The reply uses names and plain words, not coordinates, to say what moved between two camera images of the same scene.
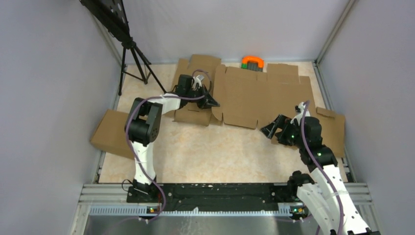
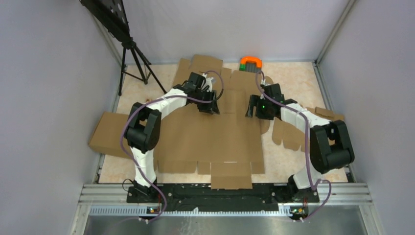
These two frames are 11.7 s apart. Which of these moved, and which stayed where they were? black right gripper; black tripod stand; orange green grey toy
Moved: black right gripper
Stayed: black tripod stand; orange green grey toy
